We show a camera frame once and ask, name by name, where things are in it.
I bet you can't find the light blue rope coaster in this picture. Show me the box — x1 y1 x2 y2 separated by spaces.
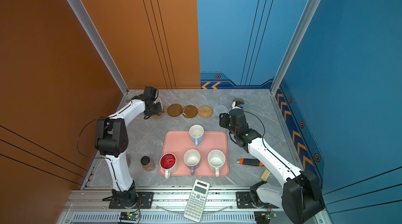
213 105 228 117

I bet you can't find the cork paw print coaster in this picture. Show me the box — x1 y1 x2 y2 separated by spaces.
152 105 167 119

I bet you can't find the woven rattan coaster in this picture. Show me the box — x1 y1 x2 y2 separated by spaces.
198 105 214 118

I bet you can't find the matte brown wooden coaster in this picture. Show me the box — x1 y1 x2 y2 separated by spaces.
167 104 183 117

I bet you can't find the light blue mug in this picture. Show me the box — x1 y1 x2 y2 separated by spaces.
189 125 204 147

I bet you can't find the glossy brown wooden coaster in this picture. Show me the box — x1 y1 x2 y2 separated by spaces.
182 105 198 118

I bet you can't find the grey mug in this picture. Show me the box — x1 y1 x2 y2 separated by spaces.
232 98 245 106

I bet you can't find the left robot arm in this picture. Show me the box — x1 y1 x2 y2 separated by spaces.
95 87 162 209

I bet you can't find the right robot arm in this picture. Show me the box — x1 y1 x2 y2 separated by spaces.
219 108 326 224

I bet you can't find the cream mug front right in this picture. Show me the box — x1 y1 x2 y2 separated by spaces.
208 150 226 177

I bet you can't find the pink tray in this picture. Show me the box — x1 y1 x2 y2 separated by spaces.
162 131 229 177

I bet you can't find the orange black utility knife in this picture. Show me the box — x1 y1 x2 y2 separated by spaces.
236 158 264 166

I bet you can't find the spice jar black lid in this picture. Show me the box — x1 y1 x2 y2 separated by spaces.
140 156 155 171

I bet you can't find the red inside mug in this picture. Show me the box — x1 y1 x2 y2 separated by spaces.
160 153 179 179

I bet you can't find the red round tin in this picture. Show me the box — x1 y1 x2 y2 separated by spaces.
126 156 131 167

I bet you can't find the small wooden block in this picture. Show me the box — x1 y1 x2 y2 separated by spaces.
261 169 271 181

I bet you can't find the white calculator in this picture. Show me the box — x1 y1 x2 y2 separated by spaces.
184 179 210 223

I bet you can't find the right circuit board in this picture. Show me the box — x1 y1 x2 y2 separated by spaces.
254 211 277 224

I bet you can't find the circuit board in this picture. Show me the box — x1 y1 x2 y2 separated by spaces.
254 211 277 224
118 211 140 224

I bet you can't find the left circuit board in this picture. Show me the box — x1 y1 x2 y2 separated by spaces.
118 211 140 224

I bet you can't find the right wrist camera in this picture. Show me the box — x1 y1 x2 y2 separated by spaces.
231 100 245 110

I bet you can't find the white mug purple handle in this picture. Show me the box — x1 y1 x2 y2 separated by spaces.
184 149 201 176

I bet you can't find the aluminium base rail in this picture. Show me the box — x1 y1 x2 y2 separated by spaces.
59 186 327 224

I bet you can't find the aluminium frame post left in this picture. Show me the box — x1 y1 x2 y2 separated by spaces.
67 0 129 94

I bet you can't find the aluminium frame post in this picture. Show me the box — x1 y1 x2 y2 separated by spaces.
270 0 321 95
67 0 129 94

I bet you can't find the aluminium frame post right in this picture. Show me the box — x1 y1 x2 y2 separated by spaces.
270 0 321 95

